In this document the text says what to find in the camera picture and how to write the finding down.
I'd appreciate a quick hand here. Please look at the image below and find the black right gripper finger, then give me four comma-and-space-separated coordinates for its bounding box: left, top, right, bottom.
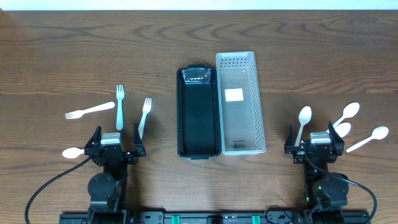
284, 125, 294, 149
328, 121, 345, 146

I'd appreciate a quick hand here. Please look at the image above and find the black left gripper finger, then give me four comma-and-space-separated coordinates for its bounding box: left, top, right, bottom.
85, 126, 101, 149
134, 123, 142, 146

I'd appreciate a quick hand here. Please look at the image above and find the white plastic spoon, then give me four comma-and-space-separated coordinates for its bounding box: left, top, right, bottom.
333, 102, 360, 128
62, 147, 85, 159
295, 106, 312, 147
335, 122, 351, 138
346, 126, 389, 152

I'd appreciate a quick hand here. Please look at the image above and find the white plastic fork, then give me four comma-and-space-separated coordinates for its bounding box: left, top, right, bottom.
65, 101, 115, 119
138, 97, 152, 139

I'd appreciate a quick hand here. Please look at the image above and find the pale green plastic fork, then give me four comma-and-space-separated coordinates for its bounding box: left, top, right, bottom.
116, 85, 125, 131

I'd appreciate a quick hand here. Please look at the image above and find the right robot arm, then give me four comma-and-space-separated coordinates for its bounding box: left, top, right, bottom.
284, 124, 349, 223

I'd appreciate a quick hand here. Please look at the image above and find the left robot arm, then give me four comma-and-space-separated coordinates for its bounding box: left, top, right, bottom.
84, 124, 146, 224

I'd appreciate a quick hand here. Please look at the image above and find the clear plastic basket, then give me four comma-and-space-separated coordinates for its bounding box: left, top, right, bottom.
216, 51, 266, 156

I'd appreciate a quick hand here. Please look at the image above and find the black plastic basket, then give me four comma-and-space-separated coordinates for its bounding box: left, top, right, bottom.
177, 65, 221, 160

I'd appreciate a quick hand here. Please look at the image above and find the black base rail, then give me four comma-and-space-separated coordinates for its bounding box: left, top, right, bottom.
58, 208, 369, 224

